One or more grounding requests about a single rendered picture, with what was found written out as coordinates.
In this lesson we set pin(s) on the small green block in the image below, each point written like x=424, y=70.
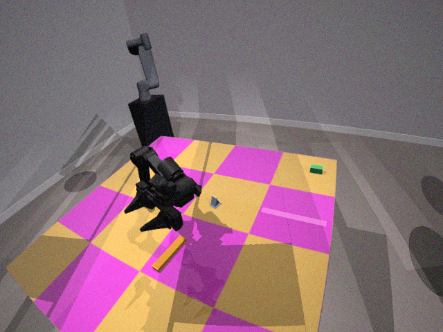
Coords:
x=316, y=169

